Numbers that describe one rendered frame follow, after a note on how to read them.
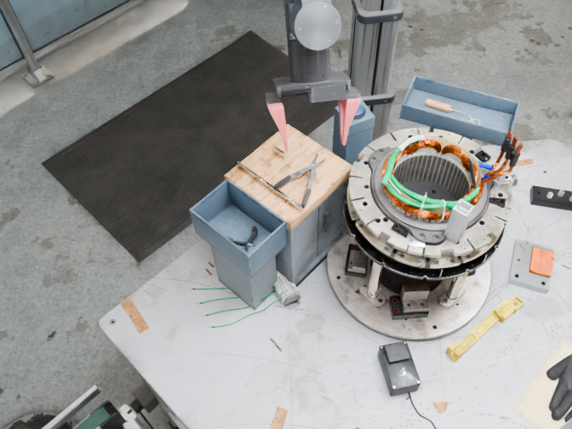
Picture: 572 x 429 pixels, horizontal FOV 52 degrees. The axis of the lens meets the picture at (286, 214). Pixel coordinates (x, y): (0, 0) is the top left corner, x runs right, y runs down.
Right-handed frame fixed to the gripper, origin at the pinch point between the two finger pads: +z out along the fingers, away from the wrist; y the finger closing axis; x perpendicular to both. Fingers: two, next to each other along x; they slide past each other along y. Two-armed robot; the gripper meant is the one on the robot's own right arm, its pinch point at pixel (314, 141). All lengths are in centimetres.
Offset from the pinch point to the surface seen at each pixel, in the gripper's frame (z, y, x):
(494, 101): 10, 48, 48
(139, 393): 86, -48, 55
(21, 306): 90, -102, 120
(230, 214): 25.4, -15.1, 35.5
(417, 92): 8, 33, 57
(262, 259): 30.0, -9.3, 22.2
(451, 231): 23.3, 25.4, 11.7
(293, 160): 15.2, -0.3, 37.0
